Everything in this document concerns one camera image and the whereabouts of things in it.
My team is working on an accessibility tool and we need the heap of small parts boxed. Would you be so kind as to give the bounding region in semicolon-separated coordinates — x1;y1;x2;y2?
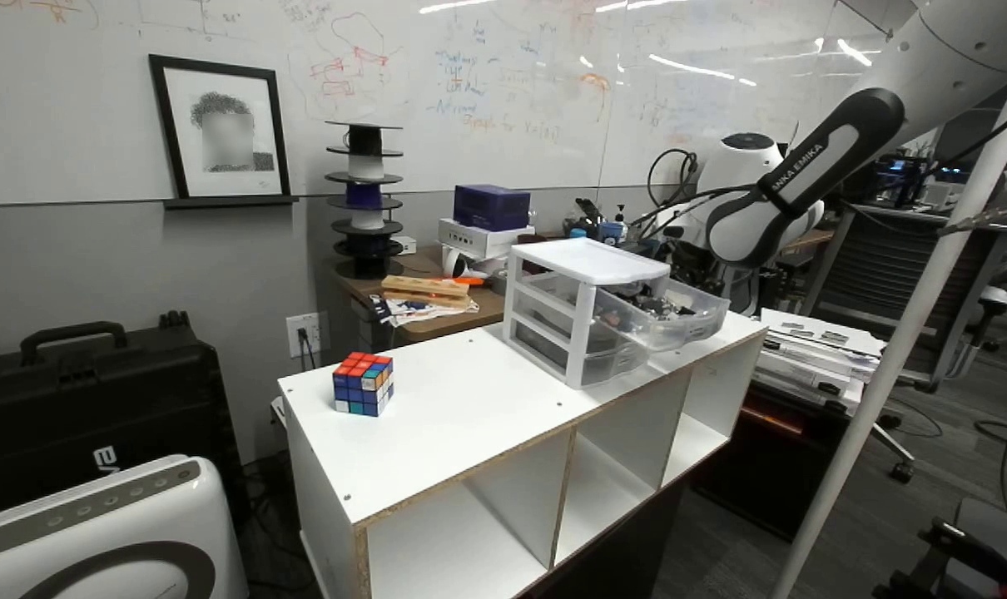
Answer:
593;281;697;327

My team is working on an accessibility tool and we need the brown wooden desk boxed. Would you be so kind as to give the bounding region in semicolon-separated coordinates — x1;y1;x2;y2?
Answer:
334;245;509;352

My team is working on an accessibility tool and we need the stand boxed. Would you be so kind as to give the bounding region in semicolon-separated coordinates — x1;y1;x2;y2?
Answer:
770;62;1007;599

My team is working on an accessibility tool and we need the grey office chair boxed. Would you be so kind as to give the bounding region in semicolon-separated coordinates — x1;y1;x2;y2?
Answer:
801;203;1007;485

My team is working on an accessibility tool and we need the white flat box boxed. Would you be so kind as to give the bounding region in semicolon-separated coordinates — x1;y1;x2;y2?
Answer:
438;218;536;260

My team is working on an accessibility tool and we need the wooden block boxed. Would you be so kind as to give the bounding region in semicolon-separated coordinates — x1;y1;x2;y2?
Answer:
380;274;472;309

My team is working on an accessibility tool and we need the stack of white papers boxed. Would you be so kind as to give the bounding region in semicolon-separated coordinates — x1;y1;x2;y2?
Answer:
753;308;889;410

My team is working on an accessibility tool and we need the white cubby shelf cabinet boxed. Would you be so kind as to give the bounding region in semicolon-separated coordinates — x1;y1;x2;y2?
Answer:
276;311;770;599

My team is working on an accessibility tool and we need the white air purifier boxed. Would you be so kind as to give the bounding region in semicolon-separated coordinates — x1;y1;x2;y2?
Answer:
0;454;250;599

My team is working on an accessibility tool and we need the black hard case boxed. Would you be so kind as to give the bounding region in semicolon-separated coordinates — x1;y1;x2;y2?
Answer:
0;310;250;527

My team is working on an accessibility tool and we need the white plastic drawer unit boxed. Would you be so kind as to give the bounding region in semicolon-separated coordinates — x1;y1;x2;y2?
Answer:
503;238;732;390

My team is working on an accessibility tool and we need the purple box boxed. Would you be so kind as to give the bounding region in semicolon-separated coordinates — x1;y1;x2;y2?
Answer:
453;184;532;232

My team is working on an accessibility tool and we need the colourful puzzle cube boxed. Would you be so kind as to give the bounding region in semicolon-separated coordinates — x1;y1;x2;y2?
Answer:
331;351;395;418

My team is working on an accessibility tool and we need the black framed picture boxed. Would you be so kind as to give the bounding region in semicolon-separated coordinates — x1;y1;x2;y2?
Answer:
148;54;298;210

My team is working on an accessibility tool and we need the white wall socket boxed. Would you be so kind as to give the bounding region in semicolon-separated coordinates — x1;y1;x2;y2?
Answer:
285;311;324;359

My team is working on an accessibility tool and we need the whiteboard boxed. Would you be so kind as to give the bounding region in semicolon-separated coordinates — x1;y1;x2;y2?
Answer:
0;0;895;206

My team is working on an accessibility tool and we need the clear plastic drawer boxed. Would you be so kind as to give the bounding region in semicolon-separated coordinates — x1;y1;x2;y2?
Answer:
526;270;732;352
512;319;652;389

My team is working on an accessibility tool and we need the printed paper leaflet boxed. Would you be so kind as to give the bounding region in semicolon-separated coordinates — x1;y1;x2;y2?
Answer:
370;293;480;328

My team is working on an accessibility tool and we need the black low cabinet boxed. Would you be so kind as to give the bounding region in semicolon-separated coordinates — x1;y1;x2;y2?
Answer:
690;381;856;543

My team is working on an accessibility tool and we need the stack of filament spools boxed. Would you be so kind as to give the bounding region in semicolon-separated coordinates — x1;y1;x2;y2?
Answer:
324;120;406;280

